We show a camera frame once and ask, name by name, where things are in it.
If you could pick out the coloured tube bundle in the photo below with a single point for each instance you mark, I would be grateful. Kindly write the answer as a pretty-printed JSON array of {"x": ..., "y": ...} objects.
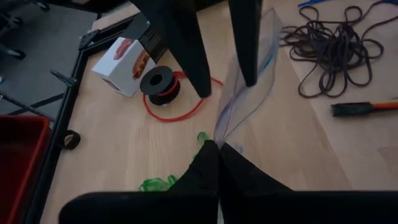
[{"x": 351, "y": 109}]

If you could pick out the black aluminium table frame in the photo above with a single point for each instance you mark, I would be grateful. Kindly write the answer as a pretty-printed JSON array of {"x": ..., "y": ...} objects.
[{"x": 63, "y": 102}]

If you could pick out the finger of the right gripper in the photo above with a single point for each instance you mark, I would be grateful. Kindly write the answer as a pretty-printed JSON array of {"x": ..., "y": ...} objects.
[
  {"x": 247, "y": 37},
  {"x": 180, "y": 37}
]

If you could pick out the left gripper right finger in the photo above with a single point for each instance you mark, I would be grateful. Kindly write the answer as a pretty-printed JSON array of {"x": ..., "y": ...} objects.
[{"x": 280, "y": 208}]

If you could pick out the red plastic bin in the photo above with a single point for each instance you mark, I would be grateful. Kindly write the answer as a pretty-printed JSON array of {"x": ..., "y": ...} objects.
[{"x": 21, "y": 161}]

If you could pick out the dark brown rubber band pile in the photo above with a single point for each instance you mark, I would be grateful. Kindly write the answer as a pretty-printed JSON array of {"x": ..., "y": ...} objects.
[{"x": 334, "y": 51}]

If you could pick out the green rubber band pile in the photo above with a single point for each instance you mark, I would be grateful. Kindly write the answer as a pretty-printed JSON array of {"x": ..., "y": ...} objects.
[{"x": 155, "y": 184}]

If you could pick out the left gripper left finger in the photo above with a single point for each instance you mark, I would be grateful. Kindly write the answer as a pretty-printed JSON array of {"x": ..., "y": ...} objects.
[{"x": 155, "y": 208}]

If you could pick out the white box hot dog print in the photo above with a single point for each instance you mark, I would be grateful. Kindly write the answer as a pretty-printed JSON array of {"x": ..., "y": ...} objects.
[{"x": 121, "y": 68}]

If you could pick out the small black tape roll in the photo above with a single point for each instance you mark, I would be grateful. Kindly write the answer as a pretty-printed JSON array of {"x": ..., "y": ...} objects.
[{"x": 73, "y": 144}]

